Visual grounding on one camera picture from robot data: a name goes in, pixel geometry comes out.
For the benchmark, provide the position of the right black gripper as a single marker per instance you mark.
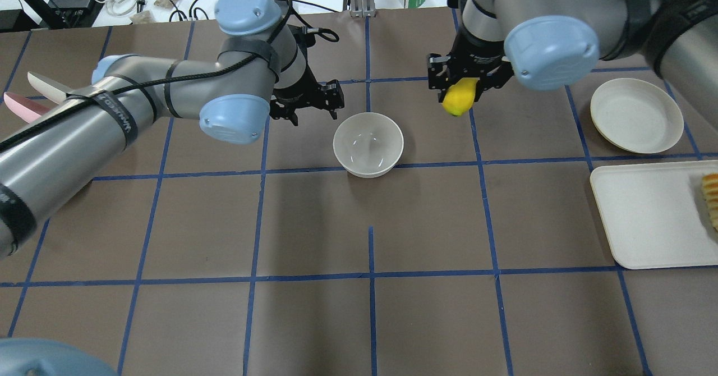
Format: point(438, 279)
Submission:
point(481, 58)

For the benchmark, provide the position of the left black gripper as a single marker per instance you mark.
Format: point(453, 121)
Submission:
point(296, 90)

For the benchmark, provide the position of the yellow lemon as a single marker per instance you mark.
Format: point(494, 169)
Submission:
point(460, 97)

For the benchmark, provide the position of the white bowl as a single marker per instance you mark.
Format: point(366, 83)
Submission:
point(368, 144)

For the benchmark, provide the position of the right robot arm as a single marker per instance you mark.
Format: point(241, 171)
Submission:
point(547, 44)

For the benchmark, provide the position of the cream round plate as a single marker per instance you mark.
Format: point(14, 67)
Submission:
point(636, 116)

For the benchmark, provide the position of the white rectangular tray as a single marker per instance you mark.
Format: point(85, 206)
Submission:
point(654, 215)

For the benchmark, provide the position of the cream plate in rack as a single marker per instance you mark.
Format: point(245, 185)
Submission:
point(49, 88)

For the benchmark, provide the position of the sliced yellow bread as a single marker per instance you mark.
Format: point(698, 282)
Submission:
point(709, 194)

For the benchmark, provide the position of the pink plate in rack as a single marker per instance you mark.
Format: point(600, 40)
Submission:
point(24, 108)

